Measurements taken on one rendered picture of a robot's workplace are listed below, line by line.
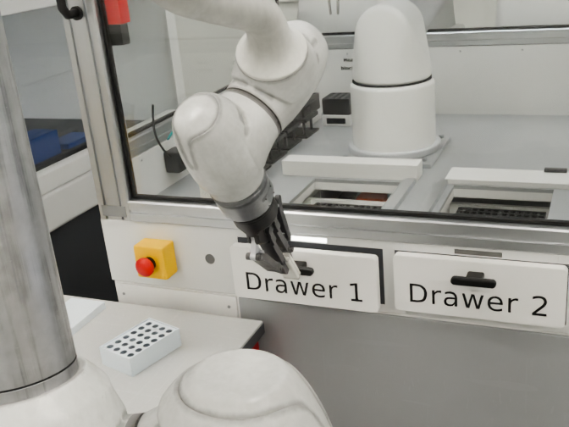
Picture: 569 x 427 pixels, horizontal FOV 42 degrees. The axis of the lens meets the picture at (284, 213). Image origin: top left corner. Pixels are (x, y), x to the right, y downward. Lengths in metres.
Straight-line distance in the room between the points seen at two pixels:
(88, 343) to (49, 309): 0.85
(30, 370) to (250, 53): 0.55
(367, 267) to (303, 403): 0.69
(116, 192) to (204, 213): 0.21
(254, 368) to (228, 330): 0.80
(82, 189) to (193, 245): 0.65
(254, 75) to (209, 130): 0.12
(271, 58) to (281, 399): 0.53
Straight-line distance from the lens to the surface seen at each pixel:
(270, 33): 0.99
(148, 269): 1.50
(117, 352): 1.39
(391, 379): 1.48
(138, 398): 1.32
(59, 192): 2.02
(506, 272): 1.30
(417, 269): 1.32
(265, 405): 0.63
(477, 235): 1.30
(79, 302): 1.65
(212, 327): 1.49
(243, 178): 1.03
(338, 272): 1.35
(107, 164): 1.55
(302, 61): 1.05
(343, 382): 1.52
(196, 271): 1.53
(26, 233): 0.65
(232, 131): 0.99
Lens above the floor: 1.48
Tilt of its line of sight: 21 degrees down
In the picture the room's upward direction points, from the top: 5 degrees counter-clockwise
